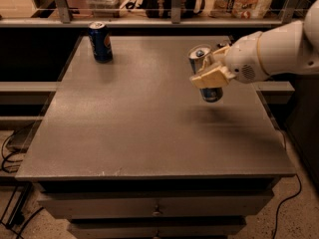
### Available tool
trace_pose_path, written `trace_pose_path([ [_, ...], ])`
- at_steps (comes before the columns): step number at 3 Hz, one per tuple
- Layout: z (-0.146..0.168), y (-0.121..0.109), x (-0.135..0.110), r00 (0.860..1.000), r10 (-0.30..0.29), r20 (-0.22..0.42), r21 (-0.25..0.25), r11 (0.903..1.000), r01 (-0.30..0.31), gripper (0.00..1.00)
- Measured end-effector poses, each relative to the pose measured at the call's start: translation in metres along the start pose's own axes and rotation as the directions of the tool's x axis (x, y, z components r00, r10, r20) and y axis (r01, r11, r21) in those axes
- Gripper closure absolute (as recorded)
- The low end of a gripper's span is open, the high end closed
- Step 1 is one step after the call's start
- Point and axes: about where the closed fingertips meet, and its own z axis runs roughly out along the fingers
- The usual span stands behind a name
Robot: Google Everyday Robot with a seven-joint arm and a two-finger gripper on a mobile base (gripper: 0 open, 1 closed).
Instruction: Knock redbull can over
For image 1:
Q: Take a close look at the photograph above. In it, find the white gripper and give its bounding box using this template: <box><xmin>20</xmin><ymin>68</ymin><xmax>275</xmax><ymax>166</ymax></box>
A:
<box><xmin>189</xmin><ymin>31</ymin><xmax>268</xmax><ymax>89</ymax></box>

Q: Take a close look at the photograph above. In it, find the Red Bull can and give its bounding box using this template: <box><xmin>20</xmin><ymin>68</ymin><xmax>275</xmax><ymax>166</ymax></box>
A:
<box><xmin>187</xmin><ymin>44</ymin><xmax>223</xmax><ymax>103</ymax></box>

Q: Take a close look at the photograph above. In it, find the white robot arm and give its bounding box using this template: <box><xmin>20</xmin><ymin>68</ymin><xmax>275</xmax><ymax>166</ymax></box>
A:
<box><xmin>190</xmin><ymin>1</ymin><xmax>319</xmax><ymax>89</ymax></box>

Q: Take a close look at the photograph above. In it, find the blue Pepsi can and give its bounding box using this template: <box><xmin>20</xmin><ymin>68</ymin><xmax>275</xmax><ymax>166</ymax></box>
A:
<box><xmin>88</xmin><ymin>22</ymin><xmax>113</xmax><ymax>63</ymax></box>

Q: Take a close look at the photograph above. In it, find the black snack wrapper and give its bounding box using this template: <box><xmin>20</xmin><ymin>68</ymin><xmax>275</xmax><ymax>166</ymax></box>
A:
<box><xmin>216</xmin><ymin>43</ymin><xmax>229</xmax><ymax>49</ymax></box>

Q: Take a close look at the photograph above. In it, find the printed snack bag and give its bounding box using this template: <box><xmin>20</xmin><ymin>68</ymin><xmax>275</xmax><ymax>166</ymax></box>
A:
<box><xmin>210</xmin><ymin>0</ymin><xmax>273</xmax><ymax>19</ymax></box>

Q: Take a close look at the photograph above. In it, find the black device on shelf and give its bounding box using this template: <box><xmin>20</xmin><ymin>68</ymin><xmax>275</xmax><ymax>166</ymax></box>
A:
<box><xmin>140</xmin><ymin>0</ymin><xmax>205</xmax><ymax>18</ymax></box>

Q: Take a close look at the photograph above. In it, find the grey drawer cabinet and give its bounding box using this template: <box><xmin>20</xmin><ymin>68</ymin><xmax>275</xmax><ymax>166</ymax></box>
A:
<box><xmin>17</xmin><ymin>37</ymin><xmax>294</xmax><ymax>239</ymax></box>

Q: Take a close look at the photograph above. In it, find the black cable right floor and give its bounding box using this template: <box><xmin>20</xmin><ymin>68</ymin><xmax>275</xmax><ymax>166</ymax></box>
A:
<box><xmin>271</xmin><ymin>172</ymin><xmax>303</xmax><ymax>239</ymax></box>

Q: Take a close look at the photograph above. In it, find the grey metal shelf rail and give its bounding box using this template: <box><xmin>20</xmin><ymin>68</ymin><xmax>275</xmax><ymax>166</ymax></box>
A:
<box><xmin>0</xmin><ymin>0</ymin><xmax>311</xmax><ymax>29</ymax></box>

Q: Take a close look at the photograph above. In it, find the black cables left floor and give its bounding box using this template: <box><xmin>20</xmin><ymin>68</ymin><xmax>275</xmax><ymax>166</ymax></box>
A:
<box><xmin>0</xmin><ymin>122</ymin><xmax>44</xmax><ymax>239</ymax></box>

